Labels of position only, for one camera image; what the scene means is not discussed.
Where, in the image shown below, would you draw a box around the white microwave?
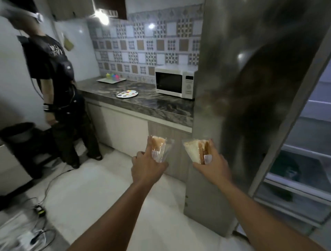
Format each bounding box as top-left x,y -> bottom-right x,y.
154,65 -> 195,100

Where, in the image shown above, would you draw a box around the black bucket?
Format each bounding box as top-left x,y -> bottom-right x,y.
0,122 -> 37,146

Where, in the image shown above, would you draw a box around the dark wall cabinet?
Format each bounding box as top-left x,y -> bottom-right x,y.
46,0 -> 128,22

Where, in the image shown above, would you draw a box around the polka dot plate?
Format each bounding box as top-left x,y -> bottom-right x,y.
114,89 -> 139,100

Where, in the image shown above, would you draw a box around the kitchen base cabinet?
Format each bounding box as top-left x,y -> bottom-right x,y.
84,98 -> 193,182

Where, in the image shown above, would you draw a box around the triangle sandwich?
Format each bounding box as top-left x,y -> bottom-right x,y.
182,139 -> 214,166
151,135 -> 174,164

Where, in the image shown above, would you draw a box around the black floor cable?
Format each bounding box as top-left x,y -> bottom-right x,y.
15,167 -> 76,249

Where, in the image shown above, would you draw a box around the person's left forearm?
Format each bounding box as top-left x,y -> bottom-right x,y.
67,180 -> 156,251

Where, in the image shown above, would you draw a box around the person's left hand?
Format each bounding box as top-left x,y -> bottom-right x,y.
131,135 -> 169,187

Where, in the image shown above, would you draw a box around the beige hanging cloth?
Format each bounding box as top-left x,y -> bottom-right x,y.
63,32 -> 75,51

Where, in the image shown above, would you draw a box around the white tray coloured cups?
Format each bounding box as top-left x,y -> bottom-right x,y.
97,73 -> 127,84

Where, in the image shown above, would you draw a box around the white floor socket block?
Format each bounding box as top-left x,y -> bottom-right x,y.
14,231 -> 36,249

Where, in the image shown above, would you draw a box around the silver refrigerator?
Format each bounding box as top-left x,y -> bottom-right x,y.
183,0 -> 331,238

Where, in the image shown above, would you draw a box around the white headset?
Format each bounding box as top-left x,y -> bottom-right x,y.
28,10 -> 45,24

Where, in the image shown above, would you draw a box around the person's right forearm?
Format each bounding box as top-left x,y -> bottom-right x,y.
218,175 -> 324,251

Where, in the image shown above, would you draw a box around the person's right hand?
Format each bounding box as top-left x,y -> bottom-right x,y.
192,139 -> 232,187

